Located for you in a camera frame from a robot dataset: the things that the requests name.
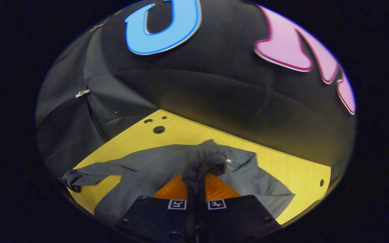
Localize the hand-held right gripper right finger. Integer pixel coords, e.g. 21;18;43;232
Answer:
198;173;282;243

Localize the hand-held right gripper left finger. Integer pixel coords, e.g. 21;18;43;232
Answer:
113;174;196;243

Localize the grey collared shirt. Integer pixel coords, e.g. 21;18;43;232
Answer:
60;139;295;228

